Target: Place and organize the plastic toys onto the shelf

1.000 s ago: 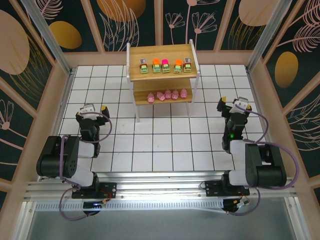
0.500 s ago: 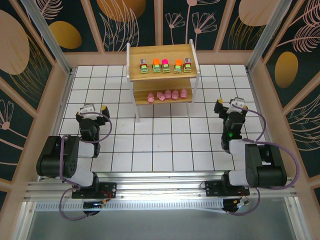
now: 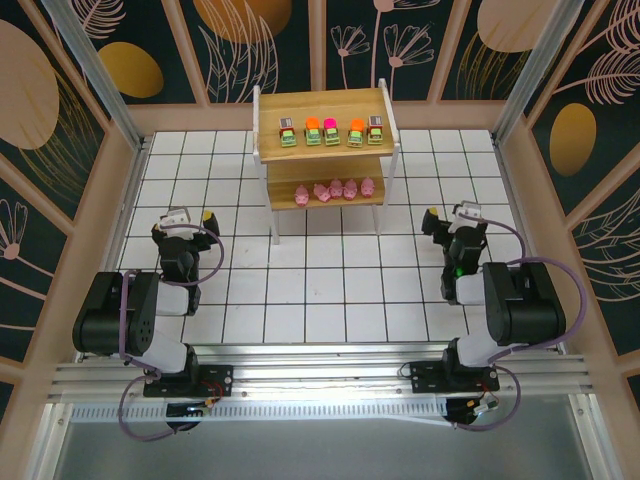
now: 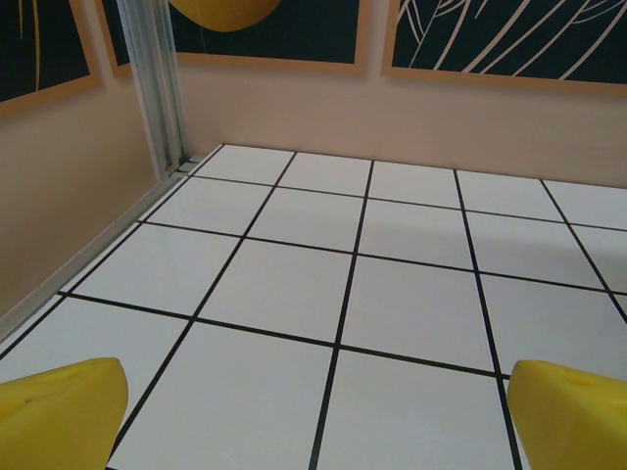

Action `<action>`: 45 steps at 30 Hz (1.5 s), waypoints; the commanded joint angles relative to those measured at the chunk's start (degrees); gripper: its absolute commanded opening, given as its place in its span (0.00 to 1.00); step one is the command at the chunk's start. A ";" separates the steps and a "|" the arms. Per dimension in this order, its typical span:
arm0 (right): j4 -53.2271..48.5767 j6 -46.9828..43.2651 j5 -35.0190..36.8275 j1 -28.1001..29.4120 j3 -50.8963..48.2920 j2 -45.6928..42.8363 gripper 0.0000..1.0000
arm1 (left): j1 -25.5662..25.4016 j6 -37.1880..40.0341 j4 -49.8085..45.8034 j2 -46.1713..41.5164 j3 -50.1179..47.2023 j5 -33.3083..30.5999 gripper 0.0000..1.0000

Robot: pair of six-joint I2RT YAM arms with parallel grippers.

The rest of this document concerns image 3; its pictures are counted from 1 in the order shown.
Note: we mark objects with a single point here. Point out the orange roof green toy truck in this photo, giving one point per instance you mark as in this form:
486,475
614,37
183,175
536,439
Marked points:
312,133
356,134

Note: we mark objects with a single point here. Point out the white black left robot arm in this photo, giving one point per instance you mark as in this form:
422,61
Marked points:
172,300

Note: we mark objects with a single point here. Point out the aluminium side rail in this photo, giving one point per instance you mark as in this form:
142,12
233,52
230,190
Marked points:
136,180
518,200

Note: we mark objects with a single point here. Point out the black power connector box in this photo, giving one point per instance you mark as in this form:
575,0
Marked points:
460,407
185,412

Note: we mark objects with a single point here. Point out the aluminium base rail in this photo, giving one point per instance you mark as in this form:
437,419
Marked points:
325,370

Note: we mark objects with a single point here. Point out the pink roof green toy truck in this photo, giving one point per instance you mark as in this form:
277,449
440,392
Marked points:
330,133

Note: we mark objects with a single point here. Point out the striped roof green toy truck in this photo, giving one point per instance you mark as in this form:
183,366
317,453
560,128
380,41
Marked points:
286,134
375,131

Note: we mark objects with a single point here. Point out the aluminium corner post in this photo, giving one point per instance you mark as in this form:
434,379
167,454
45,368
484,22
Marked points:
98,75
530,75

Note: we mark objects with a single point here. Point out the pink plastic toy pig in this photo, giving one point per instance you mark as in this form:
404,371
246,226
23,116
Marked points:
321,192
368,187
301,196
335,189
350,189

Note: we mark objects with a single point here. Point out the wooden two-tier shelf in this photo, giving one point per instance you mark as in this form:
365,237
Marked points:
300,155

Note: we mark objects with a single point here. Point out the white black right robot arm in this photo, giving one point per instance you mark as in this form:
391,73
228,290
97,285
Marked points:
525,305

